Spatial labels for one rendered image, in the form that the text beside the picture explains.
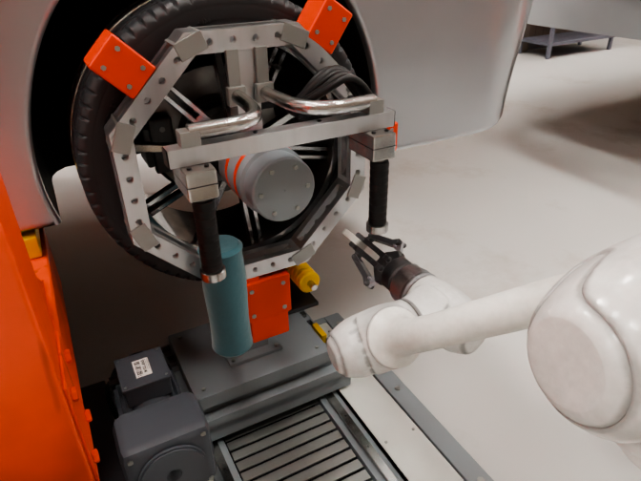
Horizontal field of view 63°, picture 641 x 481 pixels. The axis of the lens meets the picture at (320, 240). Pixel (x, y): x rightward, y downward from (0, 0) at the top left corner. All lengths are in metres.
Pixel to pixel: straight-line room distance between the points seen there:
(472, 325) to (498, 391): 1.06
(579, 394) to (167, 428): 0.89
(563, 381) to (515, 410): 1.35
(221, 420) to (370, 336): 0.71
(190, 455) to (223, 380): 0.37
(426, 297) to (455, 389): 0.85
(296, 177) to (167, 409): 0.56
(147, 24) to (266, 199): 0.39
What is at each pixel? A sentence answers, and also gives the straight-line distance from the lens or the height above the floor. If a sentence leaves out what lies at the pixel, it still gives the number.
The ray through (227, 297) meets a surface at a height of 0.64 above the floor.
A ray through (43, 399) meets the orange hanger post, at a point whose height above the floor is 0.74.
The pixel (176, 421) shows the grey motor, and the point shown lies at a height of 0.41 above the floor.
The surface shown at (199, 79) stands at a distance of 1.31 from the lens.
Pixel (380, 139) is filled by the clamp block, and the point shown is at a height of 0.94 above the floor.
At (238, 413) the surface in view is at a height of 0.15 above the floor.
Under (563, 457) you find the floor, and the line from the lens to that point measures 1.71.
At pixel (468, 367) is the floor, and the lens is 1.88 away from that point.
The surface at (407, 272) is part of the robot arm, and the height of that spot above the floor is 0.68.
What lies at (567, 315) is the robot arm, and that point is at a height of 1.02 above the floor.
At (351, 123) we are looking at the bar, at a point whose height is 0.97.
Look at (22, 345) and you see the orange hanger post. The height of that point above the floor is 0.83.
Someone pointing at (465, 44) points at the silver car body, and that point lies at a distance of 1.55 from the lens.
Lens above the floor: 1.25
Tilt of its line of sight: 30 degrees down
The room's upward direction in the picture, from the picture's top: 1 degrees counter-clockwise
